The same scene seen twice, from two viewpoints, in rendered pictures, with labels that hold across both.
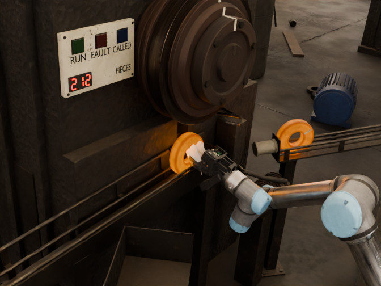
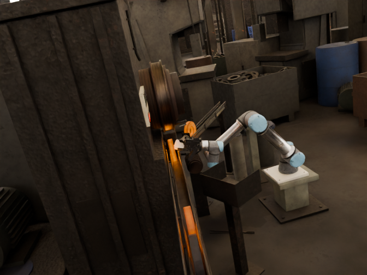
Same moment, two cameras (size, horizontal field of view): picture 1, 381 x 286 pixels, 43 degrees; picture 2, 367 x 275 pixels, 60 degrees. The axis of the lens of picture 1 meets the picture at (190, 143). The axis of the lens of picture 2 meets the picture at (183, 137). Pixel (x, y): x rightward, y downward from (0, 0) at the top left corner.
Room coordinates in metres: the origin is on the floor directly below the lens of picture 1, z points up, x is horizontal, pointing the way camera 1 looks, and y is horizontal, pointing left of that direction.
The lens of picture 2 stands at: (-0.09, 1.31, 1.50)
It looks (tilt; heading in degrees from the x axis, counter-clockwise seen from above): 18 degrees down; 319
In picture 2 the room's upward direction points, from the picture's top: 11 degrees counter-clockwise
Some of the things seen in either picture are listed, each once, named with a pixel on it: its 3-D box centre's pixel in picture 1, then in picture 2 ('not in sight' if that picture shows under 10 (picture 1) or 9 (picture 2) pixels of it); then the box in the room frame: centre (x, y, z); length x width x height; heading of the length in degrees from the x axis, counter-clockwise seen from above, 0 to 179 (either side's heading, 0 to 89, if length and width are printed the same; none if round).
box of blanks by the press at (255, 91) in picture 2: not in sight; (252, 97); (2.63, -2.56, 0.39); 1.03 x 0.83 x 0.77; 66
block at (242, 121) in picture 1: (228, 144); (171, 146); (1.73, -0.16, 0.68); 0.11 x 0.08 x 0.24; 51
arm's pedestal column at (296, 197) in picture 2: not in sight; (290, 191); (1.11, -0.76, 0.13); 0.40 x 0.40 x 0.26; 57
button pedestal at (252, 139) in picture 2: not in sight; (253, 150); (1.60, -1.02, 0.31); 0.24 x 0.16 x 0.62; 141
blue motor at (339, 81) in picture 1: (336, 96); not in sight; (3.55, -1.11, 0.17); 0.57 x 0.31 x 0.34; 161
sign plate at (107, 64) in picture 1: (99, 56); (144, 105); (1.34, 0.28, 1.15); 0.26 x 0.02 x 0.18; 141
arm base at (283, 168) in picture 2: not in sight; (287, 163); (1.11, -0.76, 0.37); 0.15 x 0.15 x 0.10
